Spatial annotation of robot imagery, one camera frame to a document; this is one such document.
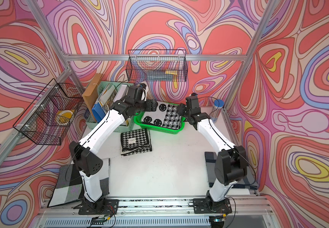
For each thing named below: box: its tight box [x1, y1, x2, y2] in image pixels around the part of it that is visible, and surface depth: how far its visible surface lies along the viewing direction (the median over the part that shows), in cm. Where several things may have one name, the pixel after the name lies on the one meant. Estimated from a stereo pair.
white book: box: [113, 84, 129, 103], surface depth 95 cm
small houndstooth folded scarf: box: [120, 128, 153, 157], surface depth 95 cm
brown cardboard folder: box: [81, 73, 102, 122], surface depth 88 cm
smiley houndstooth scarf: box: [141, 100, 183, 130], surface depth 103 cm
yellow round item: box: [55, 109, 75, 125], surface depth 80 cm
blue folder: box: [91, 101, 107, 124], surface depth 95 cm
